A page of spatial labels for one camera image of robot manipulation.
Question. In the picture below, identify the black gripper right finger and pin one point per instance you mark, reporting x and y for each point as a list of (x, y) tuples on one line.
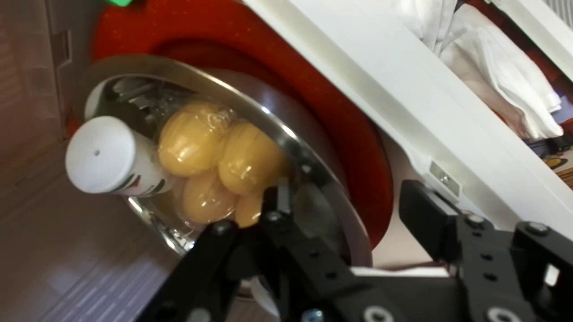
[(512, 274)]

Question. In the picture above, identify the white three-tier cabinet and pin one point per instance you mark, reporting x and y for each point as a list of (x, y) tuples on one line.
[(418, 108)]

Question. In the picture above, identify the yellow lemon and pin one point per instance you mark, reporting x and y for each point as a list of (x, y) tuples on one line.
[(249, 158), (247, 210), (190, 138), (206, 197)]

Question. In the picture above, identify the small green yellow toy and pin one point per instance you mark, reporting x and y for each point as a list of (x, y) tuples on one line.
[(118, 2)]

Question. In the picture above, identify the red round plastic dish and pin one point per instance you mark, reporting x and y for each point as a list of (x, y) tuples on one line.
[(251, 54)]

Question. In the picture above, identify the white plastic bottle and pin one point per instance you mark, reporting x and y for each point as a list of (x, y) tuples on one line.
[(110, 156)]

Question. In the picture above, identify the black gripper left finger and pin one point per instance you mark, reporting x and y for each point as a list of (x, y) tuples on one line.
[(251, 274)]

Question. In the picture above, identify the stainless steel bowl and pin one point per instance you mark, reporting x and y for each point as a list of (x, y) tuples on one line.
[(310, 149)]

